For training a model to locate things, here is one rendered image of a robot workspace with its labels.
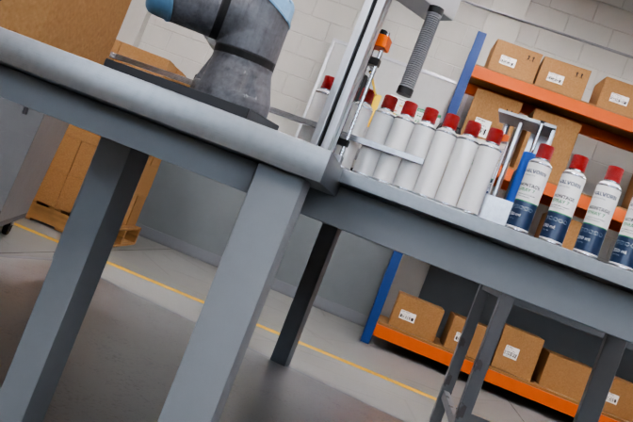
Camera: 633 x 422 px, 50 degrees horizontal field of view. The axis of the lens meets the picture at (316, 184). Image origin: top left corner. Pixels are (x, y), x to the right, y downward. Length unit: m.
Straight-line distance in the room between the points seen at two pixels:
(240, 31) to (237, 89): 0.10
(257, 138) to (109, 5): 0.99
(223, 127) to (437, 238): 0.35
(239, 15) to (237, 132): 0.47
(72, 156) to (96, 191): 3.91
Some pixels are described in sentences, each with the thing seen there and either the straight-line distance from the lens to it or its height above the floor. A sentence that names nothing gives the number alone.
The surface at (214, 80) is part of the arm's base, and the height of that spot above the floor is 0.91.
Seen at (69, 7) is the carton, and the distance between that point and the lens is 1.64.
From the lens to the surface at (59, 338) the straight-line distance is 1.20.
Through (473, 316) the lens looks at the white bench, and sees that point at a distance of 3.41.
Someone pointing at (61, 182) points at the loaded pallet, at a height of 0.32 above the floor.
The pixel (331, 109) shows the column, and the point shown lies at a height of 0.98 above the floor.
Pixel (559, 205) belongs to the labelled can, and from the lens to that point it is 1.57.
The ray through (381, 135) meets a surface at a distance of 1.63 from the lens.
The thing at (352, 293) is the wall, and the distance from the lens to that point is 6.05.
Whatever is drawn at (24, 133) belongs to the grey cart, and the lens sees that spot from 3.61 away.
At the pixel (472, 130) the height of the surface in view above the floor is 1.06.
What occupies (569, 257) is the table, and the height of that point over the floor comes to 0.82.
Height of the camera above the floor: 0.75
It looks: 2 degrees up
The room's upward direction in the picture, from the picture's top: 21 degrees clockwise
